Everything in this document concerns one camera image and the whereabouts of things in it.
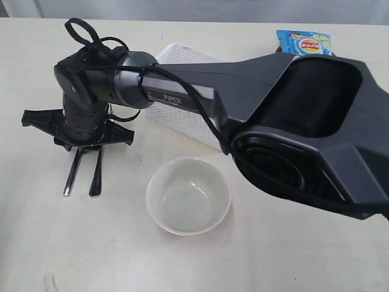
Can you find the silver metal fork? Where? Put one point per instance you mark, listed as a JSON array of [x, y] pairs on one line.
[[96, 184]]

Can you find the white plastic perforated basket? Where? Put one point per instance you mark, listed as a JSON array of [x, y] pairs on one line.
[[184, 122]]

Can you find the white patterned ceramic bowl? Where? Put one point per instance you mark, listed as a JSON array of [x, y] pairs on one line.
[[188, 196]]

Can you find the blue Lays chips bag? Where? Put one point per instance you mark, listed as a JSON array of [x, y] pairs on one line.
[[304, 42]]

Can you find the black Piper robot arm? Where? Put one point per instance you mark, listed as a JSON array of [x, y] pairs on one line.
[[313, 129]]

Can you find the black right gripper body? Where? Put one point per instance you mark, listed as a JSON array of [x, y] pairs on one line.
[[83, 121]]

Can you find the silver table knife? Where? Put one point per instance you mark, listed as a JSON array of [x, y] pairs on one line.
[[73, 173]]

